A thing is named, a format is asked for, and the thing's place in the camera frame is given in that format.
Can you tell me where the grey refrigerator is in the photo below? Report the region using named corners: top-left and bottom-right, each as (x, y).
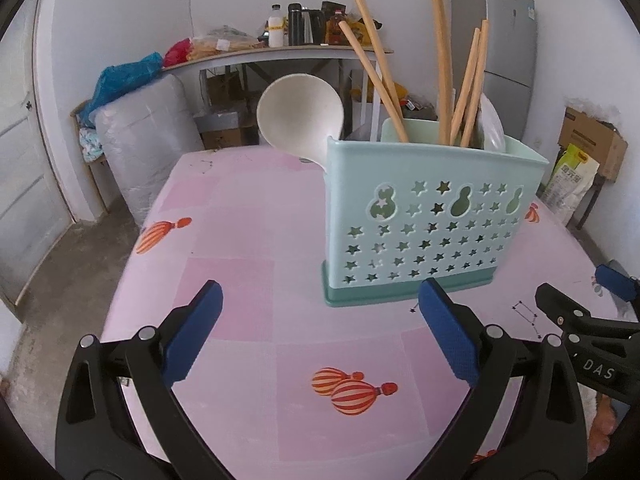
top-left (450, 0), bottom-right (541, 143)

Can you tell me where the black thermos flask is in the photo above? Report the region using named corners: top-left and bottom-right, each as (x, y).
top-left (287, 3), bottom-right (304, 47)

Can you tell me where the pink balloon-print tablecloth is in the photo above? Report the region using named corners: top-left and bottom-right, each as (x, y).
top-left (100, 145), bottom-right (640, 466)

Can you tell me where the white rice paddle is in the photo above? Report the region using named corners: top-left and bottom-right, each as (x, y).
top-left (475, 92), bottom-right (507, 153)

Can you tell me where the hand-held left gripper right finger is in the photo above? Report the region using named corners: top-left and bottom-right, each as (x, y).
top-left (419, 277), bottom-right (588, 480)

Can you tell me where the white door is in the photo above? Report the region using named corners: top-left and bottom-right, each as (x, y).
top-left (0, 0), bottom-right (76, 311)

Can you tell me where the large brown cardboard box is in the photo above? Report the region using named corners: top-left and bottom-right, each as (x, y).
top-left (557, 106), bottom-right (629, 183)

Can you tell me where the floral cloth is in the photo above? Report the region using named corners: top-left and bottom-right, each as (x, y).
top-left (77, 127), bottom-right (103, 163)

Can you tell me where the brown snack box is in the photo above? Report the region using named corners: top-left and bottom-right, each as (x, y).
top-left (321, 1), bottom-right (349, 23)

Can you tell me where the person's right hand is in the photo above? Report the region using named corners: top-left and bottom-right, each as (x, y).
top-left (582, 390), bottom-right (631, 463)

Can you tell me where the yellow plastic bag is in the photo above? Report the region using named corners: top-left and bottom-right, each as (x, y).
top-left (350, 82), bottom-right (381, 103)

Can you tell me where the wooden chopstick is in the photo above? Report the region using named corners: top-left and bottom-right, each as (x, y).
top-left (355, 0), bottom-right (405, 118)
top-left (338, 20), bottom-right (410, 143)
top-left (459, 19), bottom-right (491, 148)
top-left (430, 0), bottom-right (453, 146)
top-left (449, 27), bottom-right (482, 146)

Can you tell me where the clear bag of snacks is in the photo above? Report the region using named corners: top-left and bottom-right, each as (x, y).
top-left (190, 25), bottom-right (261, 57)

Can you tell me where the green plastic utensil basket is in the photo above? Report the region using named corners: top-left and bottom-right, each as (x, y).
top-left (321, 117), bottom-right (551, 308)

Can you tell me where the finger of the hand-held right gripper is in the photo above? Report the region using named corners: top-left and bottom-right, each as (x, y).
top-left (535, 282), bottom-right (640, 342)
top-left (594, 262), bottom-right (640, 306)

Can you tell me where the red plastic bag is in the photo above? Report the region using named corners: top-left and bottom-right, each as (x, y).
top-left (162, 37), bottom-right (193, 67)

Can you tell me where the small brown carton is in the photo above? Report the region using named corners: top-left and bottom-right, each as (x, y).
top-left (199, 127), bottom-right (260, 151)

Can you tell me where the white plastic bottle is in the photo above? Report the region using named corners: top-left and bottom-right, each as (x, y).
top-left (266, 4), bottom-right (286, 48)

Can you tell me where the blue plastic bag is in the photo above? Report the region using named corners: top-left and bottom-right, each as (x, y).
top-left (75, 51), bottom-right (165, 128)

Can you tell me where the long white side table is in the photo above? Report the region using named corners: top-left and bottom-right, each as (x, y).
top-left (162, 42), bottom-right (396, 148)

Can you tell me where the white and green rice bag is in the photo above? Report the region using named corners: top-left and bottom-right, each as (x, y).
top-left (542, 144), bottom-right (601, 228)

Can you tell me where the orange snack bag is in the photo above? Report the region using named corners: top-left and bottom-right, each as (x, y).
top-left (326, 17), bottom-right (366, 44)

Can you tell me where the white plastic ladle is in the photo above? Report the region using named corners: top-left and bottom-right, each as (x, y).
top-left (256, 74), bottom-right (346, 181)

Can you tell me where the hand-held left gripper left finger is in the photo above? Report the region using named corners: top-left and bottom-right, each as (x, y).
top-left (55, 280), bottom-right (224, 480)

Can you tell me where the steel electric kettle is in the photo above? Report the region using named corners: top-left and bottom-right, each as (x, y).
top-left (301, 8), bottom-right (326, 46)

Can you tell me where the plastic-wrapped white bundle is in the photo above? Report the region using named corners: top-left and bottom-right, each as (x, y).
top-left (94, 74), bottom-right (206, 226)

